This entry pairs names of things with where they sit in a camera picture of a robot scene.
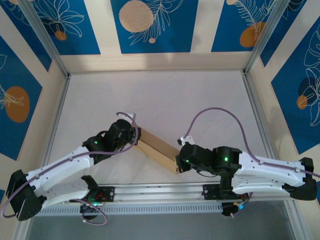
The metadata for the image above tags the aluminium frame bar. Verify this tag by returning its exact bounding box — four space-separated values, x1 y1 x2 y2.
283 199 310 240
12 219 35 240

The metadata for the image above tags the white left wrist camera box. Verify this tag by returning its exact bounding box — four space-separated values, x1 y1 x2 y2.
124 111 137 124

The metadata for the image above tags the aluminium table side rail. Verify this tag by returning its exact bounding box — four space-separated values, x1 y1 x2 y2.
39 74 72 176
241 71 278 163

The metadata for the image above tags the brown cardboard paper box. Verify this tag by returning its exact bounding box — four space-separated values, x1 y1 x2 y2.
131 123 181 174

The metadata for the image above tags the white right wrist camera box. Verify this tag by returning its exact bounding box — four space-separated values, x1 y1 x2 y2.
177 134 195 147

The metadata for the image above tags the black left controller module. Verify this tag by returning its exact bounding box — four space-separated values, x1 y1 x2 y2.
79 202 104 221

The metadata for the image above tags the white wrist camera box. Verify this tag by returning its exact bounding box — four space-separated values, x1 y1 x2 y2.
124 111 137 124
177 134 195 147

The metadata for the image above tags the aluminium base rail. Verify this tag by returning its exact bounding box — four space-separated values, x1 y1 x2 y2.
37 179 298 208

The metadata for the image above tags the grey slotted cable duct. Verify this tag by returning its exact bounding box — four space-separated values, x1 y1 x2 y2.
38 202 224 217

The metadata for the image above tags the aluminium corner post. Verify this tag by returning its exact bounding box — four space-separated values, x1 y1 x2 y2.
18 0 71 77
243 0 294 75

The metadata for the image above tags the black controller module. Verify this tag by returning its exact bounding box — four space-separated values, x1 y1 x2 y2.
221 202 245 218
79 202 104 221

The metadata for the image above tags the black right controller module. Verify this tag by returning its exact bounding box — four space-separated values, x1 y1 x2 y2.
221 202 245 218

